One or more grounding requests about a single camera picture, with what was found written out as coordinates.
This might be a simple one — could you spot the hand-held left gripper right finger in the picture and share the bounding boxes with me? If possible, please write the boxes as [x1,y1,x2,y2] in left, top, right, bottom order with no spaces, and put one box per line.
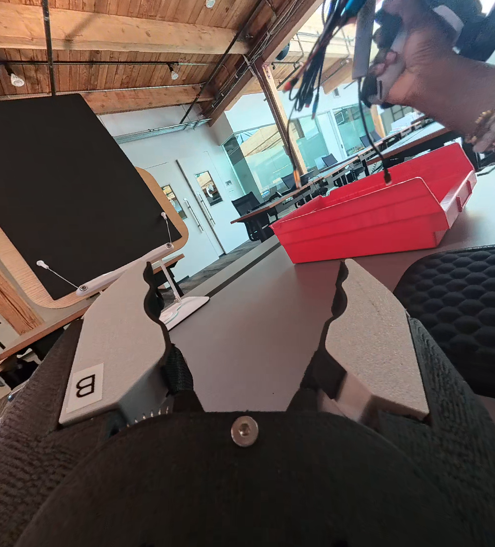
[313,258,430,428]

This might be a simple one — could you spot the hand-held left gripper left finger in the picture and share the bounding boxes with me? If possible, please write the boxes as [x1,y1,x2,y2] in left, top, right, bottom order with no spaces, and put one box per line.
[59,261,173,426]

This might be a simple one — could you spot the red plastic bin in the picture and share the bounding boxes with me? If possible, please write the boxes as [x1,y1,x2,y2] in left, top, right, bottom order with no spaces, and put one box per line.
[270,142,478,264]

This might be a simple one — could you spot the bunch of assorted cables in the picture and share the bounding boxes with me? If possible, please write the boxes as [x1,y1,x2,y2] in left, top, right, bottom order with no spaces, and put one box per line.
[285,0,394,185]

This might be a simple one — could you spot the person's right hand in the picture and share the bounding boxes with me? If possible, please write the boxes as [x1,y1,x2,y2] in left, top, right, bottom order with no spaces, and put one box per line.
[371,0,483,131]

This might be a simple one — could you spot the white board stand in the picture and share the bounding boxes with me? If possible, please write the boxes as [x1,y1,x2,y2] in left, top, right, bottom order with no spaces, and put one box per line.
[36,211,210,332]

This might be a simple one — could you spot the black honeycomb pouch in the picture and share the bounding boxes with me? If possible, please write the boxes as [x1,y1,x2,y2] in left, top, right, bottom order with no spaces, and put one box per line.
[394,243,495,403]

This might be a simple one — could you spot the wooden rounded panel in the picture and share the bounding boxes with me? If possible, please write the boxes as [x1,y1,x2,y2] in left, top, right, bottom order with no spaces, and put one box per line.
[0,166,189,309]

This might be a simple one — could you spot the black board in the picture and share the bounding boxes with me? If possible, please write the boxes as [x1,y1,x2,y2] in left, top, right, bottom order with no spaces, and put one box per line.
[0,93,184,301]

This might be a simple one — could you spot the framed logo sign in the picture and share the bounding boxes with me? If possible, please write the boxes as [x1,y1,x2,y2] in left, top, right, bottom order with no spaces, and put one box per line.
[195,171,223,207]

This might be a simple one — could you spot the black office chair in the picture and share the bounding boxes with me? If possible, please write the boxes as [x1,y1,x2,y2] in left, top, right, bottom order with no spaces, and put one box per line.
[232,192,272,242]

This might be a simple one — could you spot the gold bracelet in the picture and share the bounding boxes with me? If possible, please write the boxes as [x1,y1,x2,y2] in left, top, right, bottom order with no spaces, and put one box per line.
[465,107,495,146]

